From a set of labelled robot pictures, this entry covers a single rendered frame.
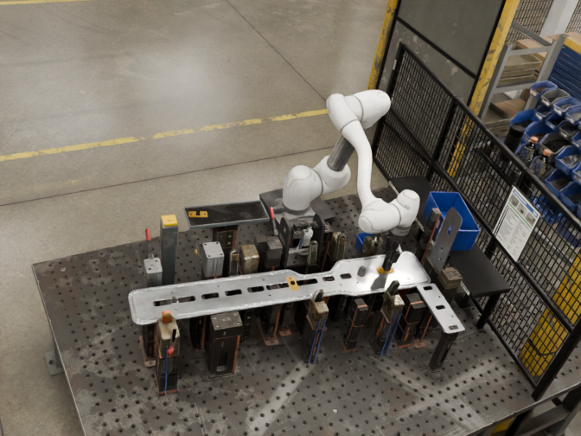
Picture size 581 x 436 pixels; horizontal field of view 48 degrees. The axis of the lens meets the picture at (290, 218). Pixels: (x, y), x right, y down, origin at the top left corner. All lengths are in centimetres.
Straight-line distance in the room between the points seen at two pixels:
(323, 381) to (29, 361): 171
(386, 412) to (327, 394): 27
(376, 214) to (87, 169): 295
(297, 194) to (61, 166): 231
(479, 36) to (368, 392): 286
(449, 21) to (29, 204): 331
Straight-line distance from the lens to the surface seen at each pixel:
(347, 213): 385
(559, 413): 396
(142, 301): 278
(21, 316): 413
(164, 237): 293
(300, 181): 341
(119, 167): 518
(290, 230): 291
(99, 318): 313
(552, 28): 714
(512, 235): 318
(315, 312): 279
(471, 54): 503
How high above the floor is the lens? 305
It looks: 39 degrees down
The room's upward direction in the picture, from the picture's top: 11 degrees clockwise
